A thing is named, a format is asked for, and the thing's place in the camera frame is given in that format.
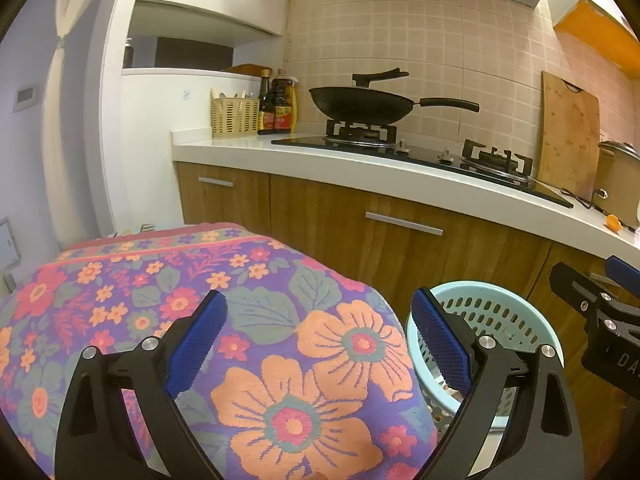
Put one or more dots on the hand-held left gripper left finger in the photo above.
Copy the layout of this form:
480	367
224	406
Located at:
197	340

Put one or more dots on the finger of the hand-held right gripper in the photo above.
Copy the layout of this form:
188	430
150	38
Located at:
622	270
572	285

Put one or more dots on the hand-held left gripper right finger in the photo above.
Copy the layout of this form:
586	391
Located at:
440	340

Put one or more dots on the light blue perforated basket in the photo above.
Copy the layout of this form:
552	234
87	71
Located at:
500	310

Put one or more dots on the small orange object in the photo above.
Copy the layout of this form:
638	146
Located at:
612	223

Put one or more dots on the beige rice cooker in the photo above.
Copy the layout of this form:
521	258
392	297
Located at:
620	180

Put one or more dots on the floral purple tablecloth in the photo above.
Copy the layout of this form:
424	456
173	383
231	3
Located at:
300	360

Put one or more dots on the wooden cutting board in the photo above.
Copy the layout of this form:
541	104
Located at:
570	135

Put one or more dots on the black burner grate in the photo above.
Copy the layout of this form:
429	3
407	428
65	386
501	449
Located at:
360	132
495	160

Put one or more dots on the black gas hob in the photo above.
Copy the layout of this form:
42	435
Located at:
430	160

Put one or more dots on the white kitchen countertop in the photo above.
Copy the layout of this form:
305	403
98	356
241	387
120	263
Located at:
350	167

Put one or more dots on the yellow plastic utensil basket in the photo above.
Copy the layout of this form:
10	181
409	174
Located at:
232	117

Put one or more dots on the slim dark sauce bottle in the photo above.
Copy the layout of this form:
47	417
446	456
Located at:
265	110

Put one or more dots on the large cooking oil bottle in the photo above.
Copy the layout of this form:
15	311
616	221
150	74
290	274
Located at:
284	107

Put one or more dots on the black wok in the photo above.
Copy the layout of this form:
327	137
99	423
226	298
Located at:
360	105

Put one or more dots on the white curtain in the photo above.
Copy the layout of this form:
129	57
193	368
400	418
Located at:
65	110

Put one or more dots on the brown wooden board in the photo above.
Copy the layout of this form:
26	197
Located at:
245	68

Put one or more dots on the white wall box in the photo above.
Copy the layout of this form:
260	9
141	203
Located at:
9	242

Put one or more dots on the orange wall cabinet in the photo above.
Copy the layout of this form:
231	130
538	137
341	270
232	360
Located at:
595	30

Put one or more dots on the white wall control panel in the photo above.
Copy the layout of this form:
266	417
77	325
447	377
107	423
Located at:
26	97

